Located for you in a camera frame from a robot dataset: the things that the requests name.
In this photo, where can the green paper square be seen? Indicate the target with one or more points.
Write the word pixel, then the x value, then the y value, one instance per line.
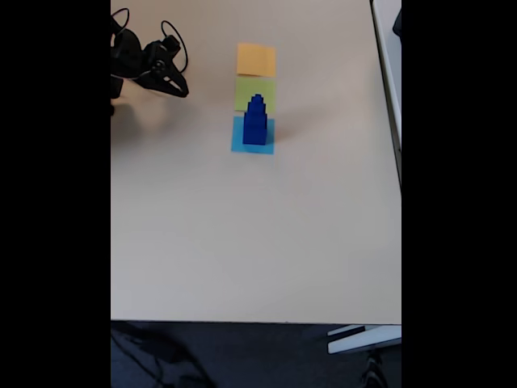
pixel 242 91

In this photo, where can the orange paper square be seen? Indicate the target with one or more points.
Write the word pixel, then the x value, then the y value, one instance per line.
pixel 256 60

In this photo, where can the light blue paper square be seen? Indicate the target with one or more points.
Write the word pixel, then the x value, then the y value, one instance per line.
pixel 258 149

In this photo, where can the small blue cube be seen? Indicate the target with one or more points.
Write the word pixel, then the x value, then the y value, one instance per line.
pixel 256 106

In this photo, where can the medium blue cube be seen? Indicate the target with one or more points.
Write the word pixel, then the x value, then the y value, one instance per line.
pixel 256 118

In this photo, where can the large blue cube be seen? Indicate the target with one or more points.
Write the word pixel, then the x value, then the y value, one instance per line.
pixel 254 137

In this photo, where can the white neighbouring desk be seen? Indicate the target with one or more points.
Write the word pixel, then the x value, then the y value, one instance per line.
pixel 389 60

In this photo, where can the dark object on desk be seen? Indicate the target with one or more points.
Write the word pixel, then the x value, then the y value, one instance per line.
pixel 398 22

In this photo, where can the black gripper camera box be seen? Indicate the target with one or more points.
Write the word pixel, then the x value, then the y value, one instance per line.
pixel 172 43

